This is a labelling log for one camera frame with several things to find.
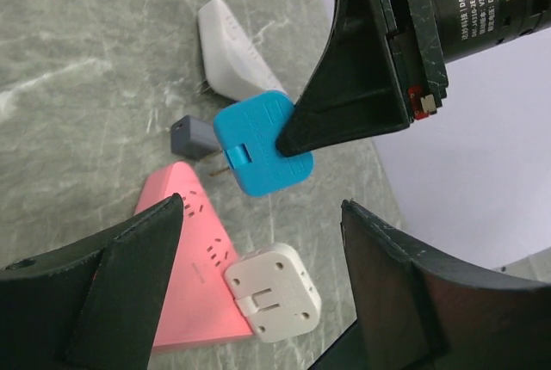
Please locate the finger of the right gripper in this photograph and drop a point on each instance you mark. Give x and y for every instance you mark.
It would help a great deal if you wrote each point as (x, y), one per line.
(354, 91)

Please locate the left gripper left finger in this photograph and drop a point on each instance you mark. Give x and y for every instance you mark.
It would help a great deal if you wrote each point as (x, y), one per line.
(93, 304)

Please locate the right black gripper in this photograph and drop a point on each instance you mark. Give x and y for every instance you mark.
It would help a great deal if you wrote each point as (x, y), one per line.
(423, 36)

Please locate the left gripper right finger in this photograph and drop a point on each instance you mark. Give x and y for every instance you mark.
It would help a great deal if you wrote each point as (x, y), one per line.
(420, 308)

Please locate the pink triangular power strip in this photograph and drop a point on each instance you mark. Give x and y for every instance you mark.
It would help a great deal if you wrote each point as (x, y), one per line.
(199, 309)

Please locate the blue square plug adapter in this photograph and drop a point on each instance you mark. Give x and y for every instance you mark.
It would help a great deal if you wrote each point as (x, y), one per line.
(247, 132)

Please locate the white square plug adapter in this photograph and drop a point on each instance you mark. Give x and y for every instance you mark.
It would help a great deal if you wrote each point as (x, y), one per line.
(275, 293)

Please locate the small grey plug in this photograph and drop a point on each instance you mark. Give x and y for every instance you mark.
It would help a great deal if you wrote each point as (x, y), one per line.
(193, 138)

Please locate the white triangular power strip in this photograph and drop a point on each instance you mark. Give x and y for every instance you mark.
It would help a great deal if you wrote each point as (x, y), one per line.
(233, 67)

